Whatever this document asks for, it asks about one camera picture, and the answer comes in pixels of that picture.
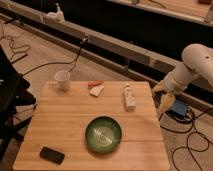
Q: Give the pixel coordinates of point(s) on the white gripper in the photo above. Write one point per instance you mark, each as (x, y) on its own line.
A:
(171, 86)

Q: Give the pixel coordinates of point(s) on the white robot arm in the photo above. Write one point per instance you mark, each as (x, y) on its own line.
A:
(197, 61)

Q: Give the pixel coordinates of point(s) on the blue power box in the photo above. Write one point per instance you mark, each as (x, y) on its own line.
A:
(179, 109)

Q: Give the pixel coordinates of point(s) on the white tube bottle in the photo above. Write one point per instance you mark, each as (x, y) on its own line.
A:
(130, 102)

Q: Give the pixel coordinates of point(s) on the green bowl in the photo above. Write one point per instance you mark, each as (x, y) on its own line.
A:
(103, 135)

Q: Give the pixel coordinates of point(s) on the white sponge block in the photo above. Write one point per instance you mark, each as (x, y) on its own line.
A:
(96, 91)

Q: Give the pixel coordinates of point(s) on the black smartphone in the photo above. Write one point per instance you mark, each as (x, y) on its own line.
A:
(52, 155)

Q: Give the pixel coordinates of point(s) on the white clamp on rail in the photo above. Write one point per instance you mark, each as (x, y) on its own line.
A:
(58, 15)

